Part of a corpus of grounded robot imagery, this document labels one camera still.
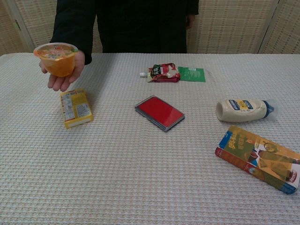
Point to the orange jelly cup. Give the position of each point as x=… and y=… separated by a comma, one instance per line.
x=58, y=65

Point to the yellow food box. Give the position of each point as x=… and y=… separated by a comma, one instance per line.
x=76, y=108

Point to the person's black-sleeved left forearm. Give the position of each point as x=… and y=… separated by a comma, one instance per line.
x=192, y=7

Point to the green sachet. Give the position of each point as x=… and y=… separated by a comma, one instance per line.
x=192, y=74

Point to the mayonnaise squeeze bottle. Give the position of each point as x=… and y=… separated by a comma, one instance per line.
x=239, y=110

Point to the red flat packet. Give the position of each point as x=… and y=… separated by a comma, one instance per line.
x=159, y=112

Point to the white woven tablecloth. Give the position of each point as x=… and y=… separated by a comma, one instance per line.
x=140, y=168

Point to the orange and blue snack box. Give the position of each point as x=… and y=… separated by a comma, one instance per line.
x=255, y=157

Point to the red spouted pouch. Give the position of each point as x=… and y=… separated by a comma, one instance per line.
x=164, y=73

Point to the person's right hand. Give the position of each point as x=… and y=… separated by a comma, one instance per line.
x=61, y=83

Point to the person's left hand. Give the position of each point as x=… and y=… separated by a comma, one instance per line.
x=190, y=21

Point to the person's black-sleeved right forearm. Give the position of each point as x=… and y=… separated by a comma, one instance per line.
x=70, y=25

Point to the person in black clothing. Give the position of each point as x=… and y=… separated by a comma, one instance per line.
x=234, y=25

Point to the person's black-clothed torso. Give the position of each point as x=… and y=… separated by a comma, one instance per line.
x=140, y=25

